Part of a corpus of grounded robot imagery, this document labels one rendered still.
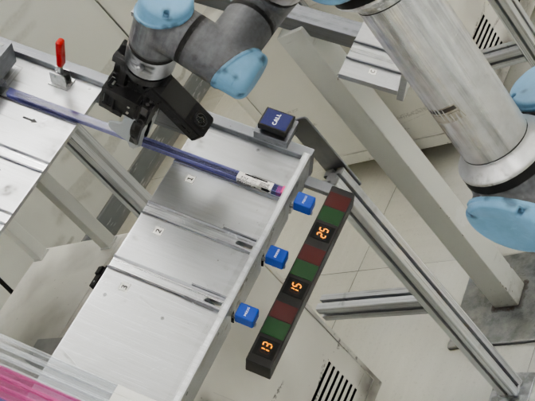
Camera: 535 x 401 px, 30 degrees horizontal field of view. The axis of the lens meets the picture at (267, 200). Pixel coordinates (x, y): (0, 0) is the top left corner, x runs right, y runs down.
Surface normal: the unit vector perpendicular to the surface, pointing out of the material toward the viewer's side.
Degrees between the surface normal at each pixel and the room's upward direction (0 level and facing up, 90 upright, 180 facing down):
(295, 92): 90
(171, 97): 85
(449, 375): 0
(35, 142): 42
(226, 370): 90
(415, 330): 0
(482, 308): 0
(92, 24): 90
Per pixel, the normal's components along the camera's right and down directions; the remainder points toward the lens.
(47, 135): 0.03, -0.58
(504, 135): 0.32, 0.36
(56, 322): -0.60, -0.66
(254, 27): 0.49, -0.15
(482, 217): -0.43, 0.83
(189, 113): 0.65, -0.21
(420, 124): -0.40, 0.74
